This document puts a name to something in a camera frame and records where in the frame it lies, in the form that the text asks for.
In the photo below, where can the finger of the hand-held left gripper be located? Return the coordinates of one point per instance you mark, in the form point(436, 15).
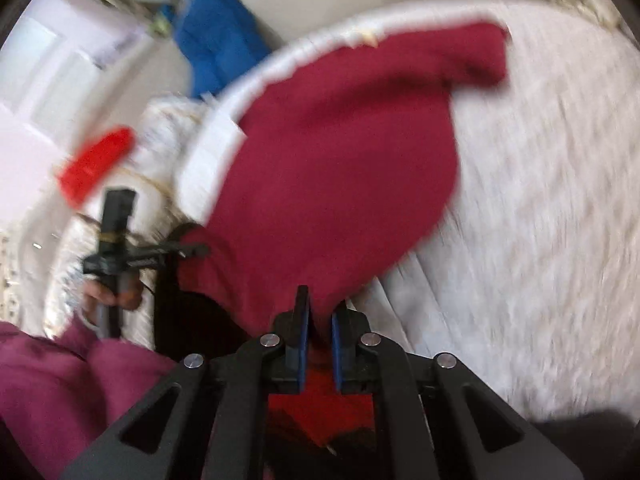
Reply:
point(185, 249)

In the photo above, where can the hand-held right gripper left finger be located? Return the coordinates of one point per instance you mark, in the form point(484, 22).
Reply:
point(300, 340)

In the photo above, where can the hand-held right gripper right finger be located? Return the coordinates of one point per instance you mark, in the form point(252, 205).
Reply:
point(339, 350)

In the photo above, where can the dark red sweater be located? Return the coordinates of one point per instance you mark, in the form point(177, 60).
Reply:
point(340, 160)

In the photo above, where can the person's left hand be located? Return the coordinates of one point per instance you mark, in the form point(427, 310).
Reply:
point(129, 297)

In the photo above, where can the bright red cloth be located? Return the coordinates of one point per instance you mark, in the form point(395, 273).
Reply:
point(315, 410)

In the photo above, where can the red plastic object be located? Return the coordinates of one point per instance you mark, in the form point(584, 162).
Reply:
point(95, 160)

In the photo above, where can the floral embroidered pillow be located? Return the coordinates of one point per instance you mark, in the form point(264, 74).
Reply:
point(155, 125)

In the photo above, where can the blue quilted cushion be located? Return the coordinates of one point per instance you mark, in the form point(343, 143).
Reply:
point(220, 40)

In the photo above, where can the white quilted bedspread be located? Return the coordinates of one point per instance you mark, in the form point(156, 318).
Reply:
point(525, 210)

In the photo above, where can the beige tufted headboard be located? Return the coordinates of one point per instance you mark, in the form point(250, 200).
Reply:
point(310, 0)

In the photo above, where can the floral patterned quilt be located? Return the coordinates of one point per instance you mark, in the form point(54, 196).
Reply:
point(600, 10)

